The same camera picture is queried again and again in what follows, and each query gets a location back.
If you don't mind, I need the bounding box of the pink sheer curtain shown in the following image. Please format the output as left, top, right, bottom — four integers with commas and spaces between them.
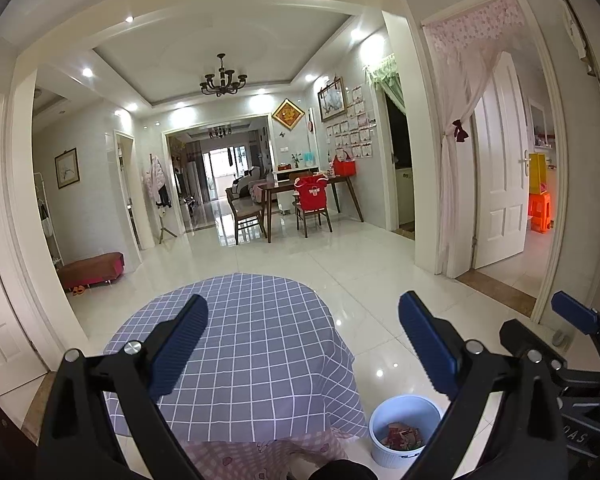
422, 0, 526, 277

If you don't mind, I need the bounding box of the black chandelier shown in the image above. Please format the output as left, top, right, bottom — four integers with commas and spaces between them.
198, 52, 249, 97

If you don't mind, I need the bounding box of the yellow box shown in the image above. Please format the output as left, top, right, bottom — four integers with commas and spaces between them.
528, 152, 549, 195

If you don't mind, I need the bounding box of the grey sofa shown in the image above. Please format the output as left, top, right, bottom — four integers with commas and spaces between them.
229, 165, 276, 201

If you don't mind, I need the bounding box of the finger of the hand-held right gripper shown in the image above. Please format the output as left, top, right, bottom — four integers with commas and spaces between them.
499, 318, 600, 397
551, 290, 600, 362

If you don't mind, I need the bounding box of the grey checked tablecloth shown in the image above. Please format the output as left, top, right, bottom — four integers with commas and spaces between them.
102, 272, 370, 449

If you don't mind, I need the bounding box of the white metal rack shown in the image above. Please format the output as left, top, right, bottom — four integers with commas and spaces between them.
32, 172, 64, 269

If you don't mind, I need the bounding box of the orange plastic stool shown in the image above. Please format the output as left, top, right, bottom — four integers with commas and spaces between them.
527, 192, 554, 234

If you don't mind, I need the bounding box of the white side door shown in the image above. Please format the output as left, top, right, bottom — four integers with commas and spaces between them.
0, 239, 49, 397

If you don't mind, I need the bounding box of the pink hanging jacket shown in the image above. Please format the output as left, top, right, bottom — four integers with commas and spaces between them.
143, 154, 174, 209

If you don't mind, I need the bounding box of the red upholstered bench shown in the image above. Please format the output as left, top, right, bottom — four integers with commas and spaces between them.
57, 252, 126, 291

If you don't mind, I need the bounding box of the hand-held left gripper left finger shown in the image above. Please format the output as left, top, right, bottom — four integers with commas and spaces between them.
36, 294, 210, 480

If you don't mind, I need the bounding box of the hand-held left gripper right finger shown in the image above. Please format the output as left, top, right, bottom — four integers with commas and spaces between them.
399, 291, 568, 480

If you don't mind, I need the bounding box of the wooden coat stand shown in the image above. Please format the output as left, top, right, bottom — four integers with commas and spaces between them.
157, 204, 177, 244

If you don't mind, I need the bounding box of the wall of paper certificates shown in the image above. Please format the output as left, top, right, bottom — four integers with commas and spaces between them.
324, 84, 376, 159

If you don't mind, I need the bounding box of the light blue plastic bucket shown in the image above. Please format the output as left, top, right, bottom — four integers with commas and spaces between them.
368, 393, 442, 469

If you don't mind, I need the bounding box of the covered wooden dining chair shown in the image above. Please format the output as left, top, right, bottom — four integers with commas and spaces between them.
292, 172, 334, 240

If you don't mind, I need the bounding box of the red gold framed ornament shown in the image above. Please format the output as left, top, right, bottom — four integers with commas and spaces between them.
270, 97, 306, 134

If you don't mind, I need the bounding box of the green valance curtain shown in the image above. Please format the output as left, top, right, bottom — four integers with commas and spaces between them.
362, 53, 406, 111

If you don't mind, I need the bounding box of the small framed wall picture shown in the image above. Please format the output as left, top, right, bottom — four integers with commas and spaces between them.
54, 147, 81, 190

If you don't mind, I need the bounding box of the bare wooden dining chair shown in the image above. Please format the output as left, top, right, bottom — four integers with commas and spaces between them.
225, 187, 267, 246

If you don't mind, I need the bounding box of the red chair cover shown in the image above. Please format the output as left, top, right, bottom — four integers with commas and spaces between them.
293, 173, 330, 211

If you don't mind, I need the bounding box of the framed flower painting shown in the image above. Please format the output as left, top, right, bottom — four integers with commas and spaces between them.
317, 75, 349, 122

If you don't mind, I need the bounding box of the person's dark clothing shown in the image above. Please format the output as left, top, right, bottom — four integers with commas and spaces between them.
299, 459, 377, 480

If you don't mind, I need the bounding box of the dark wooden dining table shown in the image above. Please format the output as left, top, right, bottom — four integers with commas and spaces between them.
257, 174, 365, 244

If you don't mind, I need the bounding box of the white panel door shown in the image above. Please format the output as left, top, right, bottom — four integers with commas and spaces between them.
472, 52, 531, 271

